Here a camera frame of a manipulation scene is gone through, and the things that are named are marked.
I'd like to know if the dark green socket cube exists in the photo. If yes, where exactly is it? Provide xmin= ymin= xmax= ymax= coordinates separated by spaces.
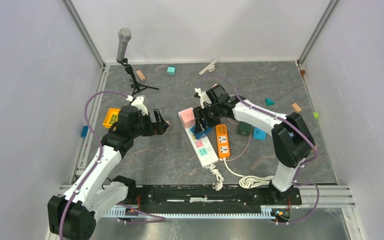
xmin=237 ymin=121 xmax=253 ymax=137

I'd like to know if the green small block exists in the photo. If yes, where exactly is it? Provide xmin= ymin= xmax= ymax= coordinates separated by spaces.
xmin=313 ymin=112 xmax=319 ymax=120

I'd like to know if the tan wooden block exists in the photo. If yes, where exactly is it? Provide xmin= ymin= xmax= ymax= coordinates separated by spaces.
xmin=136 ymin=70 xmax=146 ymax=82

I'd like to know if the blue clip on rail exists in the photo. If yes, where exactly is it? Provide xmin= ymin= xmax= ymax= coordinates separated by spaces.
xmin=80 ymin=125 xmax=89 ymax=139

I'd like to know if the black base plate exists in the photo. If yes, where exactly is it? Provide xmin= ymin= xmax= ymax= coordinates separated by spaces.
xmin=122 ymin=184 xmax=303 ymax=214

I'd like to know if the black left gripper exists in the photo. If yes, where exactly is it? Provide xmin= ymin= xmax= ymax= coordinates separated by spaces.
xmin=130 ymin=108 xmax=169 ymax=139

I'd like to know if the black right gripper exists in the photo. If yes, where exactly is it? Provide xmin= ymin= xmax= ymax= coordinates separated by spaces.
xmin=192 ymin=103 xmax=222 ymax=134

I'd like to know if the white strip plug cable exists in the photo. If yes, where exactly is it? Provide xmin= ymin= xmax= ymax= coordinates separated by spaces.
xmin=206 ymin=163 xmax=225 ymax=192

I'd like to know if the orange power strip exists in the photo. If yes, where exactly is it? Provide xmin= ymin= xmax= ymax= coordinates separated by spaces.
xmin=215 ymin=124 xmax=231 ymax=159

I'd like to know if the teal triangle block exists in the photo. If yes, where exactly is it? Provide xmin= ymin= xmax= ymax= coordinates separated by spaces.
xmin=265 ymin=98 xmax=275 ymax=106

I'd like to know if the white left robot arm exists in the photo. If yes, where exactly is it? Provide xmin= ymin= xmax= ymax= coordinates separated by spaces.
xmin=47 ymin=95 xmax=169 ymax=240

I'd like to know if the black tripod mic stand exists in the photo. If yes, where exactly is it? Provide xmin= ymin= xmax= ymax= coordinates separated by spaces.
xmin=117 ymin=58 xmax=159 ymax=97

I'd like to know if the white multicolour power strip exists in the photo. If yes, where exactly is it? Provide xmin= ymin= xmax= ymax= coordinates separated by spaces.
xmin=184 ymin=128 xmax=219 ymax=168

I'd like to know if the teal cube block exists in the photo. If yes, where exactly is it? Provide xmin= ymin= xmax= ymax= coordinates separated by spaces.
xmin=166 ymin=66 xmax=176 ymax=75

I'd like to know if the yellow toy crate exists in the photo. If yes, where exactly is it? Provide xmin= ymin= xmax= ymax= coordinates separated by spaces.
xmin=102 ymin=108 xmax=121 ymax=129

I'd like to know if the grey microphone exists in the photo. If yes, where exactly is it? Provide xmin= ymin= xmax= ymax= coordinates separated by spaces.
xmin=116 ymin=27 xmax=132 ymax=62

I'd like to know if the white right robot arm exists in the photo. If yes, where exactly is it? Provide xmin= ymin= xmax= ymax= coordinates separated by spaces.
xmin=193 ymin=84 xmax=316 ymax=204

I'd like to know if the coiled white cable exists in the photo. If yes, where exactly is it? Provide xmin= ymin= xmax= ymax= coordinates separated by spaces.
xmin=223 ymin=158 xmax=276 ymax=190

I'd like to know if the white plastic bracket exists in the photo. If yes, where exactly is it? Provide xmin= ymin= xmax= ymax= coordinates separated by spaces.
xmin=198 ymin=59 xmax=218 ymax=76

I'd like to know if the pink cube socket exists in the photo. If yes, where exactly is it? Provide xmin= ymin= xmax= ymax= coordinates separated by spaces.
xmin=178 ymin=107 xmax=196 ymax=129

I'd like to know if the blue white lego brick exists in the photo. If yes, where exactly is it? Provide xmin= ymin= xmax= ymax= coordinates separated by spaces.
xmin=253 ymin=127 xmax=267 ymax=140

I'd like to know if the blue cube socket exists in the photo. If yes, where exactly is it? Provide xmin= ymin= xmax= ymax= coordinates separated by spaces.
xmin=190 ymin=126 xmax=213 ymax=140

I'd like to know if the tan block right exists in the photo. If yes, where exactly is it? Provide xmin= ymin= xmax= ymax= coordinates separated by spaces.
xmin=291 ymin=102 xmax=302 ymax=113

